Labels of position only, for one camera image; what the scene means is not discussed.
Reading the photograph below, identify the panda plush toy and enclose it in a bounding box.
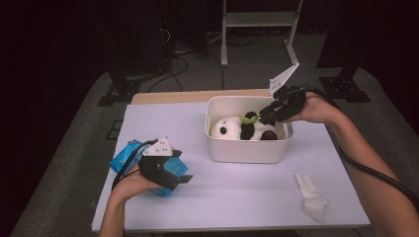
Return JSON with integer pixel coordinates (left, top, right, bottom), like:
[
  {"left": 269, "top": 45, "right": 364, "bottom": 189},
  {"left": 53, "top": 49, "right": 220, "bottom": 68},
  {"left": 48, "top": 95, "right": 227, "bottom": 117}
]
[{"left": 209, "top": 111, "right": 280, "bottom": 141}]

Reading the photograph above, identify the dark floor socket plate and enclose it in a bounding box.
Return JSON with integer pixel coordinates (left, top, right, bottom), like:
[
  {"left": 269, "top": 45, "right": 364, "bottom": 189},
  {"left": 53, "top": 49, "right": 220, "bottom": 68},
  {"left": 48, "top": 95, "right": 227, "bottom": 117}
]
[{"left": 106, "top": 119, "right": 125, "bottom": 141}]

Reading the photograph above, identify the black floor cable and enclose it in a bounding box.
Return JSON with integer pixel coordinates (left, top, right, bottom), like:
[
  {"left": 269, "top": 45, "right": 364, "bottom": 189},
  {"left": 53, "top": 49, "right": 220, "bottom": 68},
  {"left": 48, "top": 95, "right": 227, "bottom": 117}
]
[{"left": 146, "top": 55, "right": 191, "bottom": 94}]

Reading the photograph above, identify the right hand-held gripper cable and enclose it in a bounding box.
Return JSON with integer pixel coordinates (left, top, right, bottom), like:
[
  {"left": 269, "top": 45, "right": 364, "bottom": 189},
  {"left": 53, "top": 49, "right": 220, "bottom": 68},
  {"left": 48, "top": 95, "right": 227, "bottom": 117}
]
[{"left": 295, "top": 86, "right": 419, "bottom": 212}]

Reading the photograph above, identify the black stand base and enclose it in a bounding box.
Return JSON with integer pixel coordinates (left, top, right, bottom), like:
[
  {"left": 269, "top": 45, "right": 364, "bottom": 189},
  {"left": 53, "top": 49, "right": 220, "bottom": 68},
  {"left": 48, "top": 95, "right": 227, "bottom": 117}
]
[
  {"left": 97, "top": 70, "right": 142, "bottom": 108},
  {"left": 318, "top": 66, "right": 373, "bottom": 104}
]

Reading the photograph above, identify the white wet wipe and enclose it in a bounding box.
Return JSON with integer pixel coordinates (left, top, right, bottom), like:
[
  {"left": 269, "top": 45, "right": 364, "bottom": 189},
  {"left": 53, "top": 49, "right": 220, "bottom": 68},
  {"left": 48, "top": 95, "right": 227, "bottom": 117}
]
[{"left": 294, "top": 173, "right": 330, "bottom": 223}]

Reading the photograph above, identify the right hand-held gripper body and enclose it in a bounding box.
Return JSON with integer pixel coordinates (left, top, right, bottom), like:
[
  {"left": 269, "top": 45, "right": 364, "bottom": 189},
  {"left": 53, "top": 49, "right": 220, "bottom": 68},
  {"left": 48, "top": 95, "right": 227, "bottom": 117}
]
[{"left": 268, "top": 62, "right": 307, "bottom": 123}]

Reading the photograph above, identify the person's left hand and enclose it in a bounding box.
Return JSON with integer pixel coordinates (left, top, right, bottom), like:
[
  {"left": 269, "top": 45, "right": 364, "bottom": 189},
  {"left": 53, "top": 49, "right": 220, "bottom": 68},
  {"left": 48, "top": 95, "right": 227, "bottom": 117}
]
[{"left": 112, "top": 170, "right": 163, "bottom": 201}]

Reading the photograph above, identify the left hand-held gripper cable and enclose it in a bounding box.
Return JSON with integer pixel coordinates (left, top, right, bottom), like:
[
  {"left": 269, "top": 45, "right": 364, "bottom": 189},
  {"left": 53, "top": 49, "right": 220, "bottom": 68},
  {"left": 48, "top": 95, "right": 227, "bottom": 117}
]
[{"left": 112, "top": 139, "right": 159, "bottom": 192}]

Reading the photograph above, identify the white metal stand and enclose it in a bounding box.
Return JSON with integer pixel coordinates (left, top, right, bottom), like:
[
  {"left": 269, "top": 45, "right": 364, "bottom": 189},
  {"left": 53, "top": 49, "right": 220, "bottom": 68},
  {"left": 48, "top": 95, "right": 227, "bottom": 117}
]
[{"left": 220, "top": 0, "right": 304, "bottom": 68}]

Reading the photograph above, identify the hand-held gripper cable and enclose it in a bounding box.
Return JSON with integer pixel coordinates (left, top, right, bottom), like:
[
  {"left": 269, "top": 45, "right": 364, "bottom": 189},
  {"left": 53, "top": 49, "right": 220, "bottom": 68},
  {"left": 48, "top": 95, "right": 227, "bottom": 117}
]
[
  {"left": 295, "top": 86, "right": 419, "bottom": 212},
  {"left": 112, "top": 139, "right": 159, "bottom": 192}
]

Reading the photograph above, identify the person's right hand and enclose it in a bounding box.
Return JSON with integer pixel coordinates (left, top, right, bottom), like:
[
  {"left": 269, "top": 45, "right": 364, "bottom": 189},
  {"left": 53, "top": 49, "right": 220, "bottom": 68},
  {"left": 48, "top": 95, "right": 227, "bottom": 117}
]
[{"left": 290, "top": 92, "right": 344, "bottom": 126}]

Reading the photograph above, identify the blue wet wipes pack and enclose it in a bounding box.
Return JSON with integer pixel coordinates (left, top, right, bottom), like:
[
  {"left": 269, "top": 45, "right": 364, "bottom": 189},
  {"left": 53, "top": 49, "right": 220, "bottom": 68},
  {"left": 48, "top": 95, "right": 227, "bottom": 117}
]
[{"left": 109, "top": 139, "right": 190, "bottom": 198}]

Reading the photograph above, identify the white plastic storage box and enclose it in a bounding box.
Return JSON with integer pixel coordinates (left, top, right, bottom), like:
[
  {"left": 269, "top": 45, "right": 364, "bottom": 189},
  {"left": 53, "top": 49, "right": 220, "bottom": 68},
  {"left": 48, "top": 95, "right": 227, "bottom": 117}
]
[{"left": 206, "top": 95, "right": 294, "bottom": 165}]

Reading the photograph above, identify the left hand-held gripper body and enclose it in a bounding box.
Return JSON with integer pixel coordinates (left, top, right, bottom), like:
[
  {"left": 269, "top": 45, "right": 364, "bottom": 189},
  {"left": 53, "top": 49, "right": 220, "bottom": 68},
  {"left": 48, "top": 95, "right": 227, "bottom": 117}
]
[{"left": 137, "top": 136, "right": 182, "bottom": 192}]

